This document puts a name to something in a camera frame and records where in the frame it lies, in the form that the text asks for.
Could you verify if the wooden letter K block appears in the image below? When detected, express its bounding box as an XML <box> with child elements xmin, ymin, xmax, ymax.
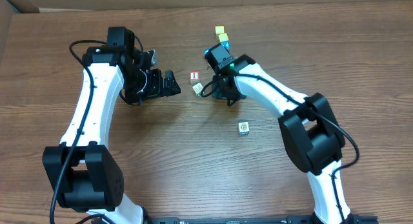
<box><xmin>192</xmin><ymin>83</ymin><xmax>204</xmax><ymax>97</ymax></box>

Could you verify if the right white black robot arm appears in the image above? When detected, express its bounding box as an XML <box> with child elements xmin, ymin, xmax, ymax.
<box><xmin>205</xmin><ymin>44</ymin><xmax>351</xmax><ymax>223</ymax></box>

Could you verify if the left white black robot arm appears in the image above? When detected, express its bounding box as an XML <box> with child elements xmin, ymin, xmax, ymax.
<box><xmin>42</xmin><ymin>26</ymin><xmax>181</xmax><ymax>223</ymax></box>

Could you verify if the red letter I block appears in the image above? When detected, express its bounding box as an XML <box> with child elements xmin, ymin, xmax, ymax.
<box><xmin>190</xmin><ymin>71</ymin><xmax>200</xmax><ymax>84</ymax></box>

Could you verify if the blue letter L block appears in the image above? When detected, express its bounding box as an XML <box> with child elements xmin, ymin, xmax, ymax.
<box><xmin>204</xmin><ymin>48</ymin><xmax>211</xmax><ymax>57</ymax></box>

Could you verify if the blue letter X block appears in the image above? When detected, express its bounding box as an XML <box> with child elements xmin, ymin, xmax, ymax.
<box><xmin>221</xmin><ymin>41</ymin><xmax>231</xmax><ymax>50</ymax></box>

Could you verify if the wooden block on table centre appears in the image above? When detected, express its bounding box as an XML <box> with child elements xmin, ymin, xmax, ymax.
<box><xmin>238</xmin><ymin>122</ymin><xmax>250</xmax><ymax>135</ymax></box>

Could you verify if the yellow block near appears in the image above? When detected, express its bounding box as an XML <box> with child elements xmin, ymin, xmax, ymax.
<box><xmin>218</xmin><ymin>33</ymin><xmax>229</xmax><ymax>43</ymax></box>

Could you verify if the yellow block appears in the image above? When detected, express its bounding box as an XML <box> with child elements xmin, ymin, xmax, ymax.
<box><xmin>218</xmin><ymin>33</ymin><xmax>229</xmax><ymax>43</ymax></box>
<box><xmin>215</xmin><ymin>26</ymin><xmax>225</xmax><ymax>36</ymax></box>

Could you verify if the yellow block far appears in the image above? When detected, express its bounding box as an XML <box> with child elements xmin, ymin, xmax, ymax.
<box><xmin>215</xmin><ymin>26</ymin><xmax>225</xmax><ymax>36</ymax></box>

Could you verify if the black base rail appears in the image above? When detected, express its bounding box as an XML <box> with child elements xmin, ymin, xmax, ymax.
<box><xmin>91</xmin><ymin>215</ymin><xmax>379</xmax><ymax>224</ymax></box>

